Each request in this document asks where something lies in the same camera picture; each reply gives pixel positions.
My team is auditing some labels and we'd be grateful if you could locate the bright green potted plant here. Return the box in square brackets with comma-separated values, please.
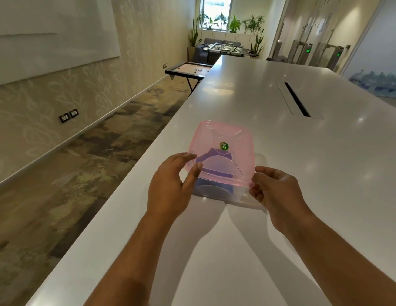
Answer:
[228, 14, 242, 33]

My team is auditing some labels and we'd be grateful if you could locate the person's right forearm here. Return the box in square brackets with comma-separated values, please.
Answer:
[281, 215, 396, 306]

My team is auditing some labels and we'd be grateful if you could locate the window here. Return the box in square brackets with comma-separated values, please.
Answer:
[199, 0, 233, 30]

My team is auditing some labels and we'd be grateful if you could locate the person's right hand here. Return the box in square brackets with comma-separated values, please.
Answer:
[248, 166, 313, 235]

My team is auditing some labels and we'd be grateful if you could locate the green leafy potted plant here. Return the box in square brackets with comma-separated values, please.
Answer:
[197, 9, 219, 31]

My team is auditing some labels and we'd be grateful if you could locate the grey turnstile gate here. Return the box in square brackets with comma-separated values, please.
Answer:
[287, 41, 313, 65]
[315, 42, 351, 71]

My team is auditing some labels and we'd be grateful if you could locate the white wall board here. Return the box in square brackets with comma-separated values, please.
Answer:
[0, 0, 121, 88]

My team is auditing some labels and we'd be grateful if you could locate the bushy palm potted plant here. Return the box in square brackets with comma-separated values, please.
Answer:
[242, 14, 265, 36]

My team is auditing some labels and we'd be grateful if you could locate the green palm potted plant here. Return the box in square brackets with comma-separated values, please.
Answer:
[214, 13, 228, 32]

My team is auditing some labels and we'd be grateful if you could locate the blue plastic bowl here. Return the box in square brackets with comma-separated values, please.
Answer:
[193, 148, 235, 195]

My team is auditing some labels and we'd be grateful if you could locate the clear plastic container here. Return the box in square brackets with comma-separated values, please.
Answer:
[191, 152, 269, 204]

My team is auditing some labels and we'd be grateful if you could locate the white low cabinet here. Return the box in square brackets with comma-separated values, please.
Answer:
[198, 29, 260, 49]

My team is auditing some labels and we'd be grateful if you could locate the tall snake plant in pot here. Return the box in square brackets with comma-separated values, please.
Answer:
[187, 16, 202, 63]

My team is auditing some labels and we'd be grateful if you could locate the pink translucent plastic lid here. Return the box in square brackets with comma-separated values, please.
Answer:
[184, 120, 256, 188]

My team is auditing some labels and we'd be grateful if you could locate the carrom board on stand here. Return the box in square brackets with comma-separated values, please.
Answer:
[164, 62, 214, 93]

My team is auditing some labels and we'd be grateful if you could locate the person's left forearm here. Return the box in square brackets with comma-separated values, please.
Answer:
[84, 211, 177, 306]

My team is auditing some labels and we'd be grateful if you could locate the person's left hand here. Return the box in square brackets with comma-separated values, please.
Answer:
[146, 152, 203, 221]

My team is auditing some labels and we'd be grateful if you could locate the table cable slot cover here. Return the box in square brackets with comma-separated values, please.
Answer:
[277, 81, 324, 120]

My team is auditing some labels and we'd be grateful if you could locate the foosball table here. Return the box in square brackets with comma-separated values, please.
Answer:
[201, 42, 246, 58]

